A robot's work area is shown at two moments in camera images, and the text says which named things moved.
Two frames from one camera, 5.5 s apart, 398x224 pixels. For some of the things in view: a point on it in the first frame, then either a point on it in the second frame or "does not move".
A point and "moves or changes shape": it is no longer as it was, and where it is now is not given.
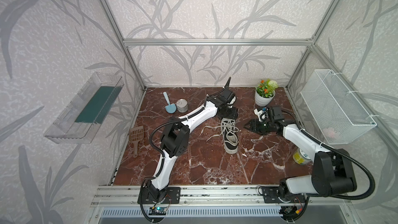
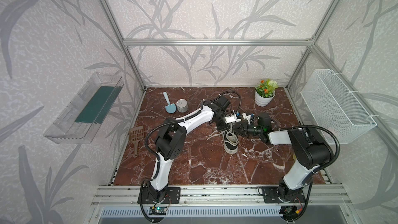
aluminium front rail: (320, 195) does not move
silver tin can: (182, 105) does not move
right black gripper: (263, 124) -> (246, 127)
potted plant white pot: (262, 101) does not move
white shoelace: (228, 126) moves or changes shape
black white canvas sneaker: (229, 134) does not move
